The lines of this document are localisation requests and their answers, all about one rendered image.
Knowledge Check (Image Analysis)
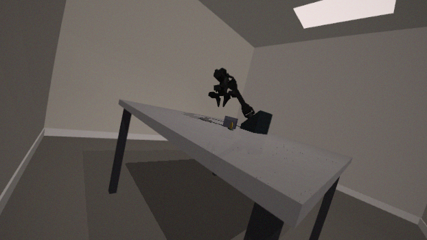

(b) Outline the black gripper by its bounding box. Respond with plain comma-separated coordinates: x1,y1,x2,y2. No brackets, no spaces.
208,83,237,107

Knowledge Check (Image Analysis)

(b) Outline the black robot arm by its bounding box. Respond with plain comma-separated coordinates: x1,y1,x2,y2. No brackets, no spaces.
213,68,255,119

